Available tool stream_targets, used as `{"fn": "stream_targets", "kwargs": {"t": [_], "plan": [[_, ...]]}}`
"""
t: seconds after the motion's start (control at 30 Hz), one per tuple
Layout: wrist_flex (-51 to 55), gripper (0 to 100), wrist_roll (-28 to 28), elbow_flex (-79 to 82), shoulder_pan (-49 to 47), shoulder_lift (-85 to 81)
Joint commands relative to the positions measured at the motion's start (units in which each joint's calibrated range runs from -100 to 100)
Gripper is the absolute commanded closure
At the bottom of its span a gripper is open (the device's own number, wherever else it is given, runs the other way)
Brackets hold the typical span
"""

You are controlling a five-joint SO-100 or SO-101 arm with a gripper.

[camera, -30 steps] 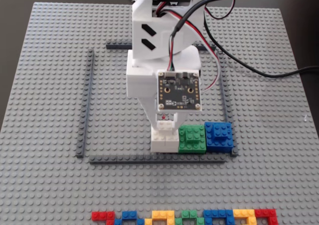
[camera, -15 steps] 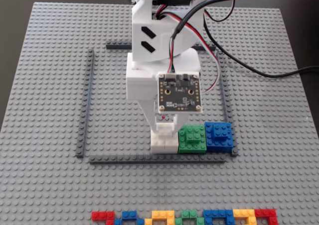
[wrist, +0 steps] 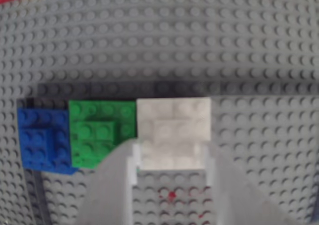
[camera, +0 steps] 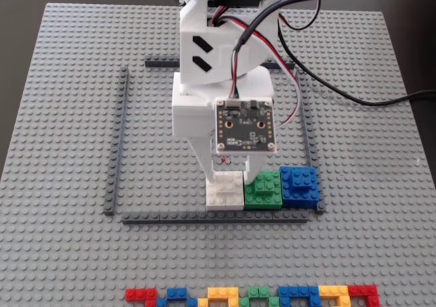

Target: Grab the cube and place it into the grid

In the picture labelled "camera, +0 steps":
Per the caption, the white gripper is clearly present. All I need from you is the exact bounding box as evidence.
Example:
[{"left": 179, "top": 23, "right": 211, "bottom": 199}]
[{"left": 171, "top": 65, "right": 275, "bottom": 187}]

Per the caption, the white Lego cube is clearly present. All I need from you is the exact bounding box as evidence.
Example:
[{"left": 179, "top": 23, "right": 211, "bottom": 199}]
[{"left": 205, "top": 170, "right": 246, "bottom": 211}]

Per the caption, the green Lego cube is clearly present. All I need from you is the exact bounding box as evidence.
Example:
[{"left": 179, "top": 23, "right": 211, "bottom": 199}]
[{"left": 243, "top": 169, "right": 283, "bottom": 211}]

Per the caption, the blue Lego cube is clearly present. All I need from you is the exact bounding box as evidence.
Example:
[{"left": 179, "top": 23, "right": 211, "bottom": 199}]
[{"left": 279, "top": 165, "right": 320, "bottom": 210}]

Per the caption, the yellow Lego brick shape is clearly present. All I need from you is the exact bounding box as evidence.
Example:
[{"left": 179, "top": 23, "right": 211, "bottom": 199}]
[
  {"left": 197, "top": 287, "right": 240, "bottom": 307},
  {"left": 318, "top": 285, "right": 352, "bottom": 307}
]

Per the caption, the green Lego brick shape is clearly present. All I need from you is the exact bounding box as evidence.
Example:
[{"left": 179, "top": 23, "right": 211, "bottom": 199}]
[{"left": 238, "top": 286, "right": 280, "bottom": 307}]

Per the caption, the blue Lego brick shape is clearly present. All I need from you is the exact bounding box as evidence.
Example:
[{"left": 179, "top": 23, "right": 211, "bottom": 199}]
[
  {"left": 277, "top": 285, "right": 323, "bottom": 307},
  {"left": 156, "top": 287, "right": 198, "bottom": 307}
]

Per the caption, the red Lego brick shape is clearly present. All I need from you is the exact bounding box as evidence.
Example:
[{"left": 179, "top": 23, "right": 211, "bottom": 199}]
[
  {"left": 125, "top": 288, "right": 158, "bottom": 307},
  {"left": 347, "top": 285, "right": 381, "bottom": 307}
]

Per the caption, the grey Lego baseplate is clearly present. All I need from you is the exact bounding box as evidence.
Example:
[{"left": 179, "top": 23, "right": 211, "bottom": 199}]
[{"left": 0, "top": 2, "right": 436, "bottom": 307}]

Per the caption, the black camera circuit board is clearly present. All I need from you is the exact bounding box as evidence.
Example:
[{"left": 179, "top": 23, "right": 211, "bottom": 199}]
[{"left": 215, "top": 98, "right": 275, "bottom": 156}]

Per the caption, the dark grey long wall strip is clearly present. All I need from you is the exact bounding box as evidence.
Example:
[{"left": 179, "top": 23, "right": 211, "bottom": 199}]
[
  {"left": 144, "top": 55, "right": 296, "bottom": 71},
  {"left": 293, "top": 69, "right": 326, "bottom": 214},
  {"left": 104, "top": 67, "right": 130, "bottom": 216},
  {"left": 121, "top": 210, "right": 309, "bottom": 225}
]

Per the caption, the thick black cable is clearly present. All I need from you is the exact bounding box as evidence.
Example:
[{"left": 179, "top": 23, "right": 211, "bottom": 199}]
[{"left": 232, "top": 0, "right": 436, "bottom": 108}]

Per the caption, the thin red white black wire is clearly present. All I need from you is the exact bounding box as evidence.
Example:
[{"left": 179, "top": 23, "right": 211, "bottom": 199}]
[{"left": 275, "top": 0, "right": 323, "bottom": 130}]

